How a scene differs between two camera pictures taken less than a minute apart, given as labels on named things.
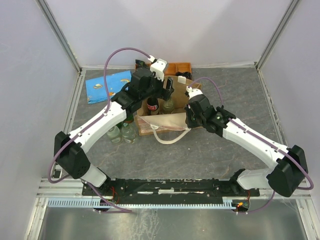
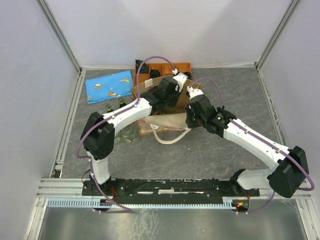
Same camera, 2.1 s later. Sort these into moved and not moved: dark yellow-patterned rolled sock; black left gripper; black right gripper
Moved: black left gripper
Not moved: black right gripper; dark yellow-patterned rolled sock
